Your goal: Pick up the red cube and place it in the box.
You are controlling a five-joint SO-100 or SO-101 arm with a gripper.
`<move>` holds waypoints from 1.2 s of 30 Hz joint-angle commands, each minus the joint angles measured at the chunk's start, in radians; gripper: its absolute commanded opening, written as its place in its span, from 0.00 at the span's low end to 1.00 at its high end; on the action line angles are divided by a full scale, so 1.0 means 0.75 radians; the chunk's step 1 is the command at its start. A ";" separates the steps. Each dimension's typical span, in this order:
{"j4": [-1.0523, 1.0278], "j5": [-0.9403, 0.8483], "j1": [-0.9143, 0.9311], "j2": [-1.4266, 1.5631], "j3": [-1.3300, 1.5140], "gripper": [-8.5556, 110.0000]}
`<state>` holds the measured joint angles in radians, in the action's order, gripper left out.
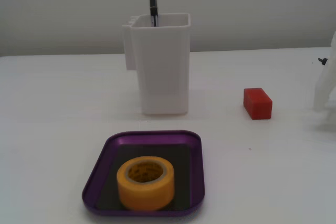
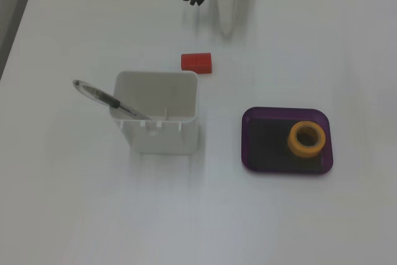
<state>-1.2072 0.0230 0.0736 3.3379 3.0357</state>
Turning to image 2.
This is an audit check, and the red cube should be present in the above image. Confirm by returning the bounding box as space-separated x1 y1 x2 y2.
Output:
181 52 213 75

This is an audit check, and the white plastic box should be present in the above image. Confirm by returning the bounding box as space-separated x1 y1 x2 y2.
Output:
109 70 199 155

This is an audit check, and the purple tray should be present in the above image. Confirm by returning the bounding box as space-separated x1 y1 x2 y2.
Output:
241 106 335 175

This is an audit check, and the yellow tape roll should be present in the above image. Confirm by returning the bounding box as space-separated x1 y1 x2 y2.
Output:
287 121 327 158

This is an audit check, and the clear black ballpoint pen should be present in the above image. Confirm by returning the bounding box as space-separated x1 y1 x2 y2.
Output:
72 79 153 121

